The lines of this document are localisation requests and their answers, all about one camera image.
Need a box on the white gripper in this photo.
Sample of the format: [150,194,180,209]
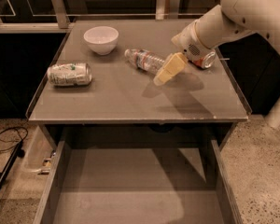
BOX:
[153,21,213,86]

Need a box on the grey cabinet with top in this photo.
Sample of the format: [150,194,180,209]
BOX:
[25,18,252,151]

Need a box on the drawer slide metal hardware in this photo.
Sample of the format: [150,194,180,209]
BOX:
[39,150,56,175]

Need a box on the black cable on floor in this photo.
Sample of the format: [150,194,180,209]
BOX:
[0,126,29,155]

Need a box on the white green soda can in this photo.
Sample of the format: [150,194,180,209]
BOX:
[47,63,92,87]

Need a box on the open grey top drawer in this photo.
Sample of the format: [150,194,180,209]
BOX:
[33,140,243,224]

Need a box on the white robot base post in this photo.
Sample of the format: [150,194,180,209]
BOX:
[265,97,280,128]

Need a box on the white ceramic bowl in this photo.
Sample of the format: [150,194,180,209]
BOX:
[83,26,119,55]

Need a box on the clear plastic water bottle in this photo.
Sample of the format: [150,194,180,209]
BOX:
[124,49,164,75]

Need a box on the middle metal bracket post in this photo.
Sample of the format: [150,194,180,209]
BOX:
[155,0,181,21]

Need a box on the metal bracket post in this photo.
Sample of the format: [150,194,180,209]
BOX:
[155,0,181,21]
[51,0,70,29]

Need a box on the horizontal metal rail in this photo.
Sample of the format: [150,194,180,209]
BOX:
[0,22,75,34]

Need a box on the left metal bracket post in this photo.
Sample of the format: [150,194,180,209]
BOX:
[51,0,70,29]

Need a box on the black floor stand base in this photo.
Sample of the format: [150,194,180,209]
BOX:
[0,141,25,189]

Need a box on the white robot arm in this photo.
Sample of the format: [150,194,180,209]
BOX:
[154,0,280,86]

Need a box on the red cola can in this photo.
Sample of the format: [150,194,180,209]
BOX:
[193,50,217,69]

